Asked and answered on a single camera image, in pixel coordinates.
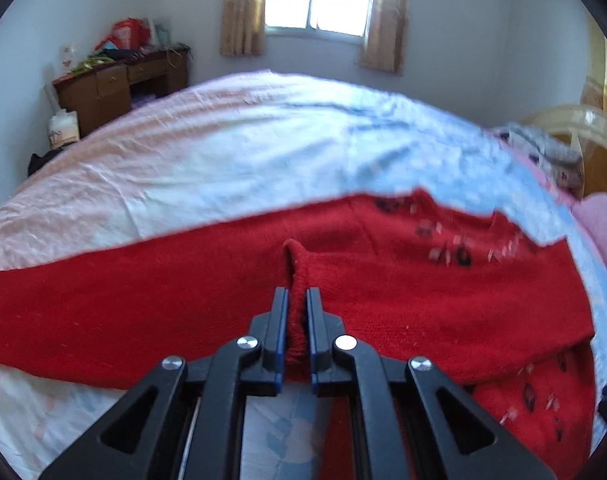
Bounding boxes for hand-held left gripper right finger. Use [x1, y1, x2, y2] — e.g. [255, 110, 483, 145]
[306, 287, 557, 480]

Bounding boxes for dark wooden desk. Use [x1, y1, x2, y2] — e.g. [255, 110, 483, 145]
[52, 47, 192, 138]

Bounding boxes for yellow striped curtain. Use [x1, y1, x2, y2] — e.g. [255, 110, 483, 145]
[581, 20, 607, 126]

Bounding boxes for pink floral pillow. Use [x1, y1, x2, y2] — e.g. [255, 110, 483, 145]
[573, 192, 607, 306]

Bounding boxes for white tissue pack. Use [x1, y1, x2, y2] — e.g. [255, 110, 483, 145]
[48, 109, 80, 148]

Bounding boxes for green cloth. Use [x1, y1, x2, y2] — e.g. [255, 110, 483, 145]
[71, 55, 117, 73]

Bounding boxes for bed with patterned sheet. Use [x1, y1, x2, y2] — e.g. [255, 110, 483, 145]
[0, 70, 607, 480]

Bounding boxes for cream wooden headboard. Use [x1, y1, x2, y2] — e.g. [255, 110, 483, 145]
[521, 104, 607, 198]

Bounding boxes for white plastic bottle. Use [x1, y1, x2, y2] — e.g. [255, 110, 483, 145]
[58, 45, 79, 73]

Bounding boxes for red knitted sweater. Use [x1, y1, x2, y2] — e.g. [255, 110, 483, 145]
[0, 187, 599, 480]

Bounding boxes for beige patterned curtain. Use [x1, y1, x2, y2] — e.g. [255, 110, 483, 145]
[358, 0, 411, 76]
[220, 0, 268, 58]

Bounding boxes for grey patterned pillow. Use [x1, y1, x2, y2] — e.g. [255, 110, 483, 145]
[493, 122, 587, 191]

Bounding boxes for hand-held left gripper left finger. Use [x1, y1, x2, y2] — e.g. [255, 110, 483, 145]
[38, 287, 290, 480]

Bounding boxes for red plastic bag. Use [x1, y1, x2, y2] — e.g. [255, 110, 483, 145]
[96, 17, 149, 53]

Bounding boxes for pale green plastic bag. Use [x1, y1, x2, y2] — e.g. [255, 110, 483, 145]
[148, 17, 174, 48]

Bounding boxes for black bag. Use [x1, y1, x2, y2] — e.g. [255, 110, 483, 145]
[28, 146, 64, 177]

